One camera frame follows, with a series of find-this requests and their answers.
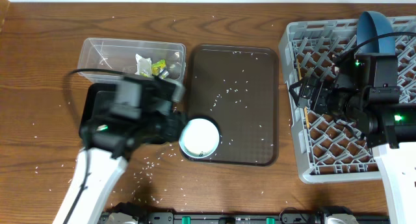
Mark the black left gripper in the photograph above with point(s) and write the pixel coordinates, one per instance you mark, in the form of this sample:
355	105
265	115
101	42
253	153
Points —
175	126

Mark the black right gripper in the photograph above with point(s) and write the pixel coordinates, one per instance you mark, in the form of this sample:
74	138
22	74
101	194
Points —
318	96

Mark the yellow foil snack wrapper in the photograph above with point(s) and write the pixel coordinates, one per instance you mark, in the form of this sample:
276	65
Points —
159	69

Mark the white tissue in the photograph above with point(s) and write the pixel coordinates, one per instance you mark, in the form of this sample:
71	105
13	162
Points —
143	66

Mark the light blue rice bowl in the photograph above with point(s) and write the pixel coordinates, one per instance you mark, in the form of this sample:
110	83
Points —
199	138

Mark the large blue bowl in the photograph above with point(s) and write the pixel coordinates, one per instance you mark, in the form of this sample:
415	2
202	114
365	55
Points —
372	24

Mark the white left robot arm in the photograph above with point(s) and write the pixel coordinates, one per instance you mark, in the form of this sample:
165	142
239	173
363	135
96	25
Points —
101	162

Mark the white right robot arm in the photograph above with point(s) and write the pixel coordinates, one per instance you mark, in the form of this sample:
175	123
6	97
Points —
387	125

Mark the grey dishwasher rack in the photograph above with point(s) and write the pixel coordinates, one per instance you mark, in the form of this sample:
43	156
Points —
334	150

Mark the wooden chopstick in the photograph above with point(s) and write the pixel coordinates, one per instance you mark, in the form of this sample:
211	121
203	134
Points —
305	108

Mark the black plastic bin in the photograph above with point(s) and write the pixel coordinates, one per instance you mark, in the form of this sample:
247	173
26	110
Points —
100	97

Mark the dark brown serving tray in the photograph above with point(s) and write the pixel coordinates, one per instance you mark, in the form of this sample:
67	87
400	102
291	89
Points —
237	88

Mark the clear plastic bin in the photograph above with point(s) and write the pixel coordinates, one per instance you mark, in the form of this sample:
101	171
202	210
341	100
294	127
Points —
122	55

